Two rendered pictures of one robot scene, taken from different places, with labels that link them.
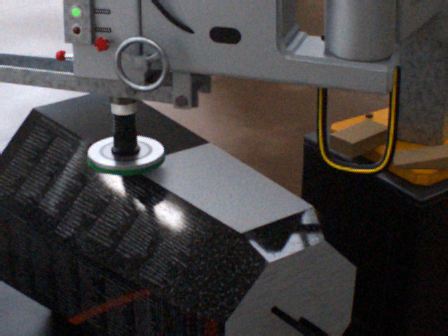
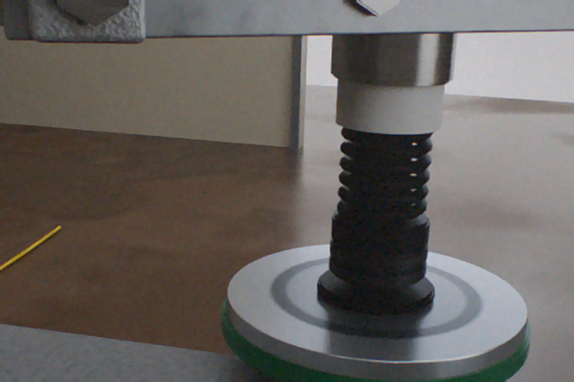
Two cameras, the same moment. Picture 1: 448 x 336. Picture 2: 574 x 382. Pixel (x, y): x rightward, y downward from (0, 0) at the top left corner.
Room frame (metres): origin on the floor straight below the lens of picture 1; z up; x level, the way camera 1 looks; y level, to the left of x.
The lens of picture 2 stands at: (2.85, -0.31, 1.09)
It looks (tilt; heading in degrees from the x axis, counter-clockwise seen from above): 19 degrees down; 135
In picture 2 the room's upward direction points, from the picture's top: 2 degrees clockwise
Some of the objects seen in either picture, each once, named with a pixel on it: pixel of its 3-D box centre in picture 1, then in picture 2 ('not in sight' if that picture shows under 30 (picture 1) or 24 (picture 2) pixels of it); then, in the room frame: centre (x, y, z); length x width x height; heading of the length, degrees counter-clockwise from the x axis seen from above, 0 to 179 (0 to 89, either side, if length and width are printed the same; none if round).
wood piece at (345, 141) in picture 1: (360, 138); not in sight; (2.75, -0.66, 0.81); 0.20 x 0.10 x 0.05; 128
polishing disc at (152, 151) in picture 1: (125, 152); (374, 299); (2.54, 0.08, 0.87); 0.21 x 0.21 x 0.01
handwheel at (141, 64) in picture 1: (146, 60); not in sight; (2.38, 0.01, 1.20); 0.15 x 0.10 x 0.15; 68
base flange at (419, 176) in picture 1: (421, 138); not in sight; (2.83, -0.90, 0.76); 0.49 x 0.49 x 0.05; 30
